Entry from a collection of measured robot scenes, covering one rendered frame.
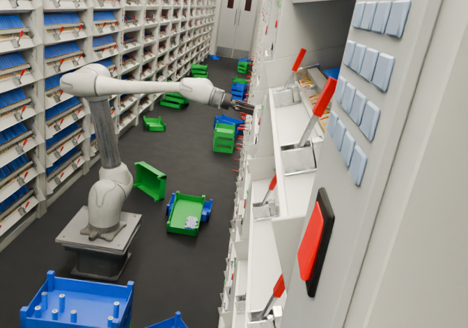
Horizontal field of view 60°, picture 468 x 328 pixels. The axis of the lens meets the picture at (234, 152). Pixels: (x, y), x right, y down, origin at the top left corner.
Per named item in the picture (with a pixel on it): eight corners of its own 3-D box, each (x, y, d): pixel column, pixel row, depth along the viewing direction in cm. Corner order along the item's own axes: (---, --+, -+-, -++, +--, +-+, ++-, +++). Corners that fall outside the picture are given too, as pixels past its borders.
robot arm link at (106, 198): (82, 225, 206) (82, 187, 198) (95, 208, 223) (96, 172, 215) (114, 230, 206) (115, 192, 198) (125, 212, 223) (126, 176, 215)
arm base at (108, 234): (74, 237, 205) (74, 228, 203) (97, 216, 226) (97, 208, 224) (106, 246, 203) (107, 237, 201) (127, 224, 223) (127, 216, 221)
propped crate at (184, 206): (196, 236, 263) (198, 228, 258) (166, 231, 263) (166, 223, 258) (204, 202, 286) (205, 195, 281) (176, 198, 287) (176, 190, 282)
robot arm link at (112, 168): (99, 208, 223) (113, 190, 244) (128, 207, 222) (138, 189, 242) (67, 68, 195) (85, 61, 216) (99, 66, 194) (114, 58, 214)
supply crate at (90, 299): (20, 331, 126) (19, 310, 124) (49, 288, 145) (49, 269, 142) (116, 343, 127) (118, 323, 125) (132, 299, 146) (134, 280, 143)
